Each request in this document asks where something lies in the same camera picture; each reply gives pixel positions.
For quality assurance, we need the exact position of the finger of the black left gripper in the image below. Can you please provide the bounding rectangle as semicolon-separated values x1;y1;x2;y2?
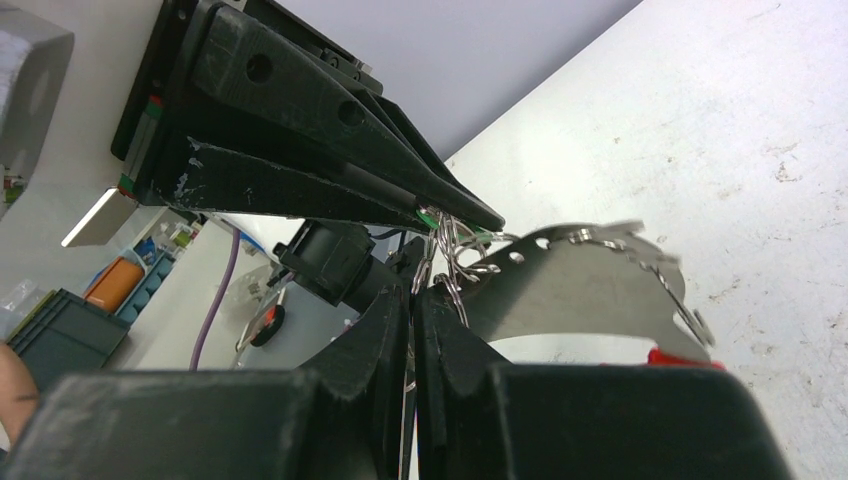
150;133;427;233
189;6;504;230

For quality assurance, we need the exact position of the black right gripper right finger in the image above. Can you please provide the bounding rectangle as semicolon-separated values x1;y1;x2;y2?
413;289;791;479

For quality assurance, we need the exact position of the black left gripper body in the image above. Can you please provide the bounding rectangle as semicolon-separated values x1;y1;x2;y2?
111;1;384;199

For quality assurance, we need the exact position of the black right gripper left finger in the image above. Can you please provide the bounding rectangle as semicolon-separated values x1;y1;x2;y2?
1;285;409;479

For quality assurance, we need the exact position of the green key tag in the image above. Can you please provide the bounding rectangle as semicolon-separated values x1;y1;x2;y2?
416;207;490;238

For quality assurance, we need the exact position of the steel key holder red handle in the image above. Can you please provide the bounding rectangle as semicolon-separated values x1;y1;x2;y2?
413;212;715;366

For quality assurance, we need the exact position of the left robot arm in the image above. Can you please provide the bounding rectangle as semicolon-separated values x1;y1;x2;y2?
111;1;504;311

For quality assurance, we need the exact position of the orange object in tray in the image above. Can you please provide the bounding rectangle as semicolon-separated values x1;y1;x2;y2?
83;257;145;313

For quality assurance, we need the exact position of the dark grey storage crate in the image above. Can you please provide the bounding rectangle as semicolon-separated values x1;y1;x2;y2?
7;289;130;391

